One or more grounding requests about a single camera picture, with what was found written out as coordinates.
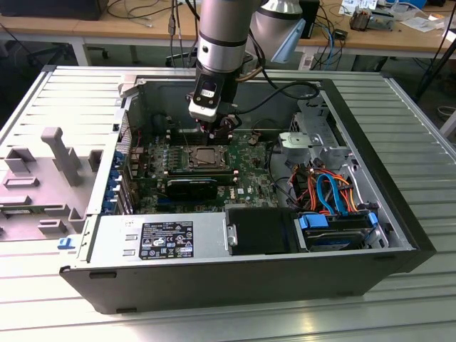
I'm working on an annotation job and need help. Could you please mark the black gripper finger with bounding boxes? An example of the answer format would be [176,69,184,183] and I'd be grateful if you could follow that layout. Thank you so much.
[200,120,226,144]
[218,113,244,141]

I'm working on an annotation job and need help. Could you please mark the black graphics card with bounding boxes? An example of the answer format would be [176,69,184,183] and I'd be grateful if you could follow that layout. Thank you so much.
[164,177,219,202]

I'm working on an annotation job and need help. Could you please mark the green motherboard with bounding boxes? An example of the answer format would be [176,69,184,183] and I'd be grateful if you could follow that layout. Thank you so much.
[128,130,286,216]

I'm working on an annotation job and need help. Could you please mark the silver drive cage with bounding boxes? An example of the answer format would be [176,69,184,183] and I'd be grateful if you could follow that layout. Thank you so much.
[290,93,353,168]

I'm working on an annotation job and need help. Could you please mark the tall black box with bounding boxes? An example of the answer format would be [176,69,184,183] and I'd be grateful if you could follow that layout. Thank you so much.
[300,0,321,39]

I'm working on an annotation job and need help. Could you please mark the blue disk carrier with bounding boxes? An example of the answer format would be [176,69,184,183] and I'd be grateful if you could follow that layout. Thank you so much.
[298,212,379,232]

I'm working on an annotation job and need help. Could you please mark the silver power supply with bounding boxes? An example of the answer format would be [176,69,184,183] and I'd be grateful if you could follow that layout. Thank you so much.
[86,212,229,264]

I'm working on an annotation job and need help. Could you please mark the grey parts rack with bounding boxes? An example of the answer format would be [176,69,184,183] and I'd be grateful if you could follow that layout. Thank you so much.
[0,126,105,244]

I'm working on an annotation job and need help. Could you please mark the metal device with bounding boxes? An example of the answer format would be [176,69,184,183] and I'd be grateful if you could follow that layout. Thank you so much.
[348,6,396,32]

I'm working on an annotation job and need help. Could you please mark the black PC case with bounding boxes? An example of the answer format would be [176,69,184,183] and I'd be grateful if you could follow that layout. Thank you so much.
[58,73,437,315]

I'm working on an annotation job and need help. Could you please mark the hard disk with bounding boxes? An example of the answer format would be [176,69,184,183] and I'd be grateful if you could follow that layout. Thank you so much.
[303,228,368,252]

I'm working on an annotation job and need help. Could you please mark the wooden desk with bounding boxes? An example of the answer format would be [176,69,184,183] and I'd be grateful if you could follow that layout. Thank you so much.
[0,0,456,60]

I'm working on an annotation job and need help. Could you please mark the black computer case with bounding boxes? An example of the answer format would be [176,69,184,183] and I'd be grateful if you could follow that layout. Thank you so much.
[0,0,110,21]

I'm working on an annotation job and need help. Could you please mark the white papers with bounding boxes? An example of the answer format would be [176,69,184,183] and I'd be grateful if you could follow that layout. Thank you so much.
[398,9,446,33]

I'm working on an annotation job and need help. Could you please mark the black stand pole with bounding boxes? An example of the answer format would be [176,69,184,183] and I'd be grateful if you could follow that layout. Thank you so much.
[415,31,456,100]

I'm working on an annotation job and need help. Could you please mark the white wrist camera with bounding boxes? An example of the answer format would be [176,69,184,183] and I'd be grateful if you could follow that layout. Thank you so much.
[187,78,219,120]

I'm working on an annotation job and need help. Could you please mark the black camera cable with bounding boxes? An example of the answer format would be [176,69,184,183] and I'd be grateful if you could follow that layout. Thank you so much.
[233,28,321,115]

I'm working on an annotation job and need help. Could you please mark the black wire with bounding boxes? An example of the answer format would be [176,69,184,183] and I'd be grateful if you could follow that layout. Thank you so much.
[266,140,299,209]

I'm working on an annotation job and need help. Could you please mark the orange wire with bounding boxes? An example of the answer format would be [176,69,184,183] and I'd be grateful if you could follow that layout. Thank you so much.
[304,170,321,212]
[334,174,360,214]

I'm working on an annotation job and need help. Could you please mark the silver latch handle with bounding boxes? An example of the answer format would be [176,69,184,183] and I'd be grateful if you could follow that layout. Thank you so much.
[225,223,239,248]

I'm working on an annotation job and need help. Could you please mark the blue wire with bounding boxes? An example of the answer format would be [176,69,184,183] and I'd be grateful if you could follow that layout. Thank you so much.
[316,172,352,218]

